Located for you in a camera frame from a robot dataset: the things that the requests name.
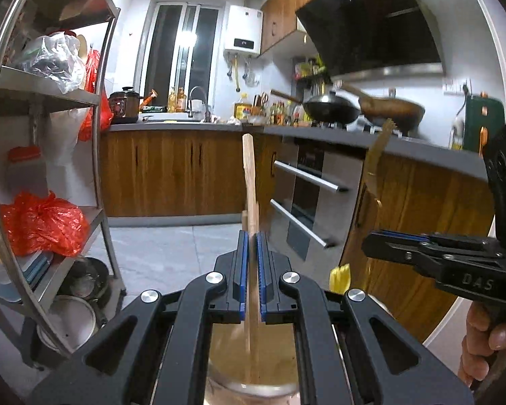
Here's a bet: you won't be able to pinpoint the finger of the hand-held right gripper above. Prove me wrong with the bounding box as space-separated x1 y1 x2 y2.
361 236 498 281
373 230 502 254

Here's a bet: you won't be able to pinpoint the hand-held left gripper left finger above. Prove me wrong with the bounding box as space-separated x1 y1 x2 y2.
27 230 249 405

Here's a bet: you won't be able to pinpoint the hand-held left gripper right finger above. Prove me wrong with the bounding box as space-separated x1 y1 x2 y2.
256 231 475 405

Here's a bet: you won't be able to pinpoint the person's right hand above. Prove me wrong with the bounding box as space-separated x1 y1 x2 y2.
457 304 506 389

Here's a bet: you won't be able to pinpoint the built-in oven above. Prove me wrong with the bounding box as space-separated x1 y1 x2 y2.
271 139 365 262

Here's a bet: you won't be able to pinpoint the brass frying pan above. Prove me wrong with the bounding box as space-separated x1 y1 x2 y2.
341 82 426 131

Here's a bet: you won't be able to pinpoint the wooden lower cabinets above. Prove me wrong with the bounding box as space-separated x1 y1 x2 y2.
99 129 496 342

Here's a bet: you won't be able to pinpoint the black wok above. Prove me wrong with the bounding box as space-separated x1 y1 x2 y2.
271 88 361 124

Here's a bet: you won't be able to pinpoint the metal pot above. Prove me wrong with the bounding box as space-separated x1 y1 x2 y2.
61 257 110 300
38 295 97 353

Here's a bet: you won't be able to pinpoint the yellow oil bottle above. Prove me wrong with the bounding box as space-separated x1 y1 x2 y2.
234 93 252 119

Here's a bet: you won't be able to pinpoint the metal faucet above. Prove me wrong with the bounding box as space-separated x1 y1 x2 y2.
188 86 212 121

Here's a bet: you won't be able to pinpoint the dark red rice cooker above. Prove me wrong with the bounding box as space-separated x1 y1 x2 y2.
109 86 143 125

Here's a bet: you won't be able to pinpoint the large red plastic bag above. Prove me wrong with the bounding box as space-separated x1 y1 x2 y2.
0 191 90 257

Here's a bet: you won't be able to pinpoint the black range hood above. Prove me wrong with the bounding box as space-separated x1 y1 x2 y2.
295 0 445 81

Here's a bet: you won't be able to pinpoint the small red plastic bag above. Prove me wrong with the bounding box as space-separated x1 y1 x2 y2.
78 48 114 142

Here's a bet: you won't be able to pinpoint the white plastic bag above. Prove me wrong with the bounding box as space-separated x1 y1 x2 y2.
46 107 91 165

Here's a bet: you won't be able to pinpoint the window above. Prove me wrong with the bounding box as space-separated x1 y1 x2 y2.
139 2 224 112

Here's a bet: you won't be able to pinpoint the white water heater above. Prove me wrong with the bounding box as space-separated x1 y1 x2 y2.
223 5 264 57

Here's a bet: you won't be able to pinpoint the wooden upper cabinet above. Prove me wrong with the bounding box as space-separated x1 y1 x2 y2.
259 0 350 55

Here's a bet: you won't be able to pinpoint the metal shelf rack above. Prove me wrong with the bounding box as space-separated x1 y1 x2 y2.
0 0 125 372

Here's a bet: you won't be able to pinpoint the clear plastic bag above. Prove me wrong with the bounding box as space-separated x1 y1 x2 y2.
21 31 87 93

